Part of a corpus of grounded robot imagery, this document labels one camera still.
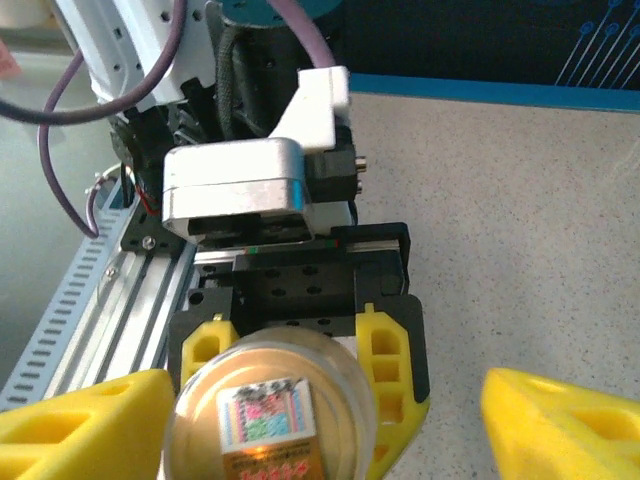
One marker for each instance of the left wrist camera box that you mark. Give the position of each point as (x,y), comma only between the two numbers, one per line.
(230,175)

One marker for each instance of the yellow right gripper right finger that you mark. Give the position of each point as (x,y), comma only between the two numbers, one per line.
(560,435)

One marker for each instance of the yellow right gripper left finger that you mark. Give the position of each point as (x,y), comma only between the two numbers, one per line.
(75,440)

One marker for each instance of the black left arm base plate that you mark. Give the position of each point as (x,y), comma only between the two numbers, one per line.
(150,235)

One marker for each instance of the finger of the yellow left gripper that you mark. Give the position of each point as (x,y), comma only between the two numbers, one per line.
(205,345)
(387,360)

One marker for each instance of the aluminium front rail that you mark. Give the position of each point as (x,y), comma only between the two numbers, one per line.
(125,310)

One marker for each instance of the blue table edge strip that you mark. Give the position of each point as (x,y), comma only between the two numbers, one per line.
(500,92)

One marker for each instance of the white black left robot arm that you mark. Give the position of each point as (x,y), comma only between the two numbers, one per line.
(125,40)

